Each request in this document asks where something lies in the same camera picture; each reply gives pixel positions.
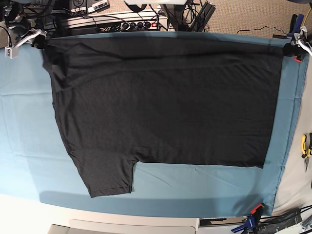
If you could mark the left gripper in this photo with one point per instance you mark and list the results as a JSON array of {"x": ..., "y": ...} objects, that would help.
[{"x": 301, "y": 44}]

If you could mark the blue clamp top right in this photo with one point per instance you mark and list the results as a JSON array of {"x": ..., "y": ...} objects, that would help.
[{"x": 295, "y": 24}]

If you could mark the black bag bottom right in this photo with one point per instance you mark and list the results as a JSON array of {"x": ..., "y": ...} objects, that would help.
[{"x": 279, "y": 223}]

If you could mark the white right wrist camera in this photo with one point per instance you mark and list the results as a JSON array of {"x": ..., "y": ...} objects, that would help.
[{"x": 11, "y": 52}]

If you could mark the yellow handled pliers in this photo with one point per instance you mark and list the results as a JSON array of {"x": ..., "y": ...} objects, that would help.
[{"x": 306, "y": 148}]

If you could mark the black T-shirt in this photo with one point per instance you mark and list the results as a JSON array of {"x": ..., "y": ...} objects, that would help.
[{"x": 120, "y": 101}]

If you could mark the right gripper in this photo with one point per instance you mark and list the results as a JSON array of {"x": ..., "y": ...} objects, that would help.
[{"x": 23, "y": 32}]

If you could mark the orange black clamp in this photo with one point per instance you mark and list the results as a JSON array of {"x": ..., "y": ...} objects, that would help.
[{"x": 299, "y": 58}]

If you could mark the blue clamp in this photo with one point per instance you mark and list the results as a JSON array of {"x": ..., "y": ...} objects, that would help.
[
  {"x": 295, "y": 24},
  {"x": 251, "y": 223}
]

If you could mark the teal table cloth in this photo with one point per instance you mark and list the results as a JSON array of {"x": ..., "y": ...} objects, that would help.
[{"x": 34, "y": 164}]

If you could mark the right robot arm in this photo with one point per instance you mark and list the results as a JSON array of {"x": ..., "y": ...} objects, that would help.
[{"x": 20, "y": 19}]

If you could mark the blue clamp bottom right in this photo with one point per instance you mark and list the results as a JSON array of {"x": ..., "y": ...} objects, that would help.
[{"x": 251, "y": 223}]

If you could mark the white power strip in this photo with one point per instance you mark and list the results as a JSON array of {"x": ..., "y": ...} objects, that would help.
[{"x": 123, "y": 23}]

